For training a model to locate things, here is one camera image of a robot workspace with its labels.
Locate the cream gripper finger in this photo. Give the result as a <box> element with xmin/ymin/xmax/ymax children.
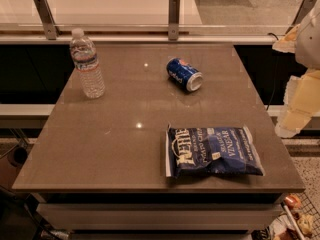
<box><xmin>272</xmin><ymin>24</ymin><xmax>300</xmax><ymax>53</ymax></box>
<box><xmin>275</xmin><ymin>69</ymin><xmax>320</xmax><ymax>138</ymax></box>

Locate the blue pepsi can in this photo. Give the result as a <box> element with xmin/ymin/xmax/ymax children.
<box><xmin>166</xmin><ymin>58</ymin><xmax>203</xmax><ymax>92</ymax></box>

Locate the glass railing panel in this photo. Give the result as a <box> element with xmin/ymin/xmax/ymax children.
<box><xmin>0</xmin><ymin>0</ymin><xmax>320</xmax><ymax>35</ymax></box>

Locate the blue kettle chips bag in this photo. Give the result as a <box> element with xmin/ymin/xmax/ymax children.
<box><xmin>166</xmin><ymin>126</ymin><xmax>265</xmax><ymax>178</ymax></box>

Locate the clear plastic water bottle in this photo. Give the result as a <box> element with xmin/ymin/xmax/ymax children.
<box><xmin>69</xmin><ymin>28</ymin><xmax>105</xmax><ymax>99</ymax></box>

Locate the right metal railing bracket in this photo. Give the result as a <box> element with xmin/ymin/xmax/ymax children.
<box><xmin>287</xmin><ymin>0</ymin><xmax>317</xmax><ymax>32</ymax></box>

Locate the metal railing bracket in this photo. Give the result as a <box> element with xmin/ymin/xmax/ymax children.
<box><xmin>287</xmin><ymin>0</ymin><xmax>317</xmax><ymax>32</ymax></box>
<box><xmin>168</xmin><ymin>0</ymin><xmax>180</xmax><ymax>40</ymax></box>
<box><xmin>33</xmin><ymin>0</ymin><xmax>59</xmax><ymax>40</ymax></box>

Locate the wire basket with snacks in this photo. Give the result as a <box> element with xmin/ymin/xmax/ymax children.
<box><xmin>266</xmin><ymin>193</ymin><xmax>320</xmax><ymax>240</ymax></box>

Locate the middle metal railing bracket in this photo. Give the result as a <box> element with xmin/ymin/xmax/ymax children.
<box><xmin>168</xmin><ymin>0</ymin><xmax>180</xmax><ymax>40</ymax></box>

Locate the left metal railing bracket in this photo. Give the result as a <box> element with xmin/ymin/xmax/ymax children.
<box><xmin>33</xmin><ymin>0</ymin><xmax>59</xmax><ymax>40</ymax></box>

